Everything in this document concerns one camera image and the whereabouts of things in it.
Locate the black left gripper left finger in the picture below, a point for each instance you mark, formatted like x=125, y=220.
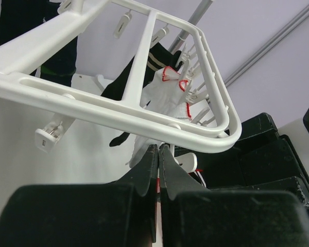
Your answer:
x=119, y=213

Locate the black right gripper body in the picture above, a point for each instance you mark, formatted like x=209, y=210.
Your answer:
x=262, y=159

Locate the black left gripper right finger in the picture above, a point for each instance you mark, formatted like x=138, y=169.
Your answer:
x=193, y=215

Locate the black sock with white stripes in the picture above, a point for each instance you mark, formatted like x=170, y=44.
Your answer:
x=198, y=177

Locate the white plastic clip hanger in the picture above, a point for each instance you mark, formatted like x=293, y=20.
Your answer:
x=21, y=56

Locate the white sock with red trim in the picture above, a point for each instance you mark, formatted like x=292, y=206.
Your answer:
x=166, y=94

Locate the metal drying rack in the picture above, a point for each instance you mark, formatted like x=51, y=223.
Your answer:
x=199, y=12

